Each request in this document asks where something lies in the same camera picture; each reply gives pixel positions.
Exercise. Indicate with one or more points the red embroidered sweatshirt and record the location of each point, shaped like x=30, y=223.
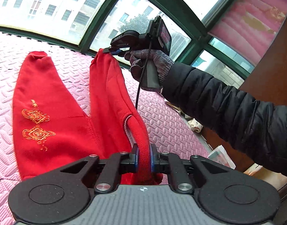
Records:
x=51, y=130

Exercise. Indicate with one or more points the black jacket right forearm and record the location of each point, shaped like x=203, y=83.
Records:
x=253, y=127

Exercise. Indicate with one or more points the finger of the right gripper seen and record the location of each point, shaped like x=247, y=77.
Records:
x=114, y=51

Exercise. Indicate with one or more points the pink patterned curtain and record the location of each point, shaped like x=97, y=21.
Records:
x=250, y=26

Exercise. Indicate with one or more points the pink foam floor mat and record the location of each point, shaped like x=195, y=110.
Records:
x=165, y=126

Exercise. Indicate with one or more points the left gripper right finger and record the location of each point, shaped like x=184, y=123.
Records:
x=224, y=194

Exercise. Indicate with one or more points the grey knit gloved right hand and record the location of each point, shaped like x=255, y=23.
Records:
x=137, y=58

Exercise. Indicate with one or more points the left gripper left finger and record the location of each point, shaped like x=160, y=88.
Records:
x=66, y=195

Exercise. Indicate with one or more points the papers on floor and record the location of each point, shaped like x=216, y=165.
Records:
x=220, y=156

